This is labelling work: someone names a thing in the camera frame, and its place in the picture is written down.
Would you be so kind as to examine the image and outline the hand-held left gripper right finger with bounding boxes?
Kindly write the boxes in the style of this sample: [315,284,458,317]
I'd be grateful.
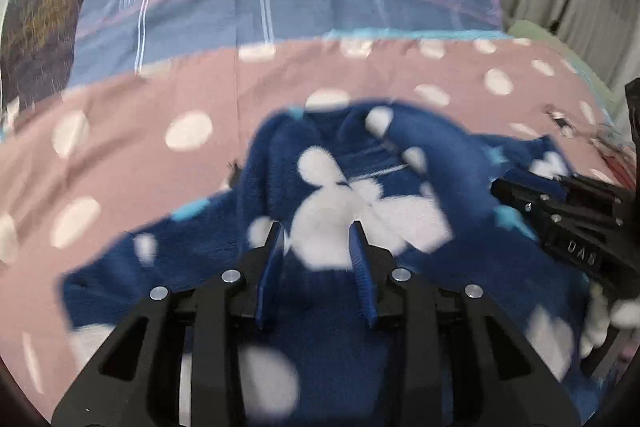
[347,222,596,427]

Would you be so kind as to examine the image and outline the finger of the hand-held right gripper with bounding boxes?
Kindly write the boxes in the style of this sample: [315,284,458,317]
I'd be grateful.
[491,178,563,223]
[505,167,576,192]

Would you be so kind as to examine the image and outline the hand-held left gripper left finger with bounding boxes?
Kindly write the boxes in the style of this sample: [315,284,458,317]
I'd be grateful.
[52,222,288,427]

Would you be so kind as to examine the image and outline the blue fleece garment white spots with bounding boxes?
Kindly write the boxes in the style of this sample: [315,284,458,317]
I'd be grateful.
[60,99,616,427]

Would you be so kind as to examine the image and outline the person's right hand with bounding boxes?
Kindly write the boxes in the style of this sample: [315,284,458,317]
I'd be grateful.
[585,282,640,358]

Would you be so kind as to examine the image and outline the small dark object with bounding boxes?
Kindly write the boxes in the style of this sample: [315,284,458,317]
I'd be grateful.
[547,104,576,138]

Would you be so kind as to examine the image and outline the floral patterned blanket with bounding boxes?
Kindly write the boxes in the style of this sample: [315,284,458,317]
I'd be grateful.
[590,127,633,182]

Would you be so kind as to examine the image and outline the pink polka dot bed sheet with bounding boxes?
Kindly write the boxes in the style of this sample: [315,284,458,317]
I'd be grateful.
[0,29,621,423]

